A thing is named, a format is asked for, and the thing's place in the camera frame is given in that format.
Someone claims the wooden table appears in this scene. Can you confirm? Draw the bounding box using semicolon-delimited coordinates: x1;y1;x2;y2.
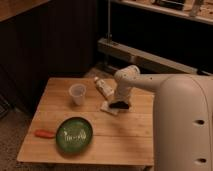
17;78;153;165

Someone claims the white sponge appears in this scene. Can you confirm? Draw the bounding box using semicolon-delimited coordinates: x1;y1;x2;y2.
100;101;130;115

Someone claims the translucent plastic cup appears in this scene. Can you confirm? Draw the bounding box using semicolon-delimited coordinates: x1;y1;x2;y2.
69;83;86;106

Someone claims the green plate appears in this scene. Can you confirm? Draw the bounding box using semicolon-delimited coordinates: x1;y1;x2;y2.
55;117;93;154

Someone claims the orange carrot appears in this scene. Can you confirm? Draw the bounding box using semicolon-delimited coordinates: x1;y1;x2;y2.
34;130;55;138

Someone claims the metal shelf rail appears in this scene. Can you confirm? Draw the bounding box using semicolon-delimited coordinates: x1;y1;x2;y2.
98;38;197;74

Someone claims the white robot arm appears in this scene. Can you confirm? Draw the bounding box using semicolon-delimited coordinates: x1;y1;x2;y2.
114;65;213;171

